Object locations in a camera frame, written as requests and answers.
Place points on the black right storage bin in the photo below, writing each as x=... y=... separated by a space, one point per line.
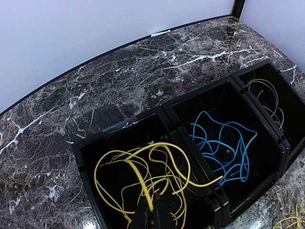
x=278 y=102

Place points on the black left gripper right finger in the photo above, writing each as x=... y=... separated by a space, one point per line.
x=161 y=217

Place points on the black right corner frame post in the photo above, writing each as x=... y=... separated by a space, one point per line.
x=237 y=8

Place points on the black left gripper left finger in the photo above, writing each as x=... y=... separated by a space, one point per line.
x=142 y=218

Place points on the black middle storage bin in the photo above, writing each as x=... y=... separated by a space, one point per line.
x=231 y=142

